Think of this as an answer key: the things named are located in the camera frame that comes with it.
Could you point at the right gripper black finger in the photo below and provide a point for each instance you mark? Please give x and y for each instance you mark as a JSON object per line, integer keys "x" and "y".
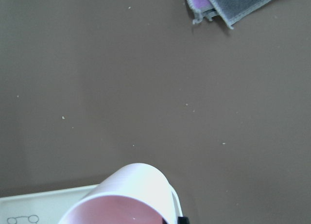
{"x": 183, "y": 220}

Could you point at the pink cup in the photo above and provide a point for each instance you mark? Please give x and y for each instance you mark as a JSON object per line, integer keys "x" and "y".
{"x": 137, "y": 193}

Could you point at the cream rabbit tray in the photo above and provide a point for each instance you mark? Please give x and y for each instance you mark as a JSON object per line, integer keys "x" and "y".
{"x": 40, "y": 208}

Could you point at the grey folded cloth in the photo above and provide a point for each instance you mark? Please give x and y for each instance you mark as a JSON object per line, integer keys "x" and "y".
{"x": 231, "y": 11}

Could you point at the purple cloth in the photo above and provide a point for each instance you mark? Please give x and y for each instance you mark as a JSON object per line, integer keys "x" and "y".
{"x": 202, "y": 9}

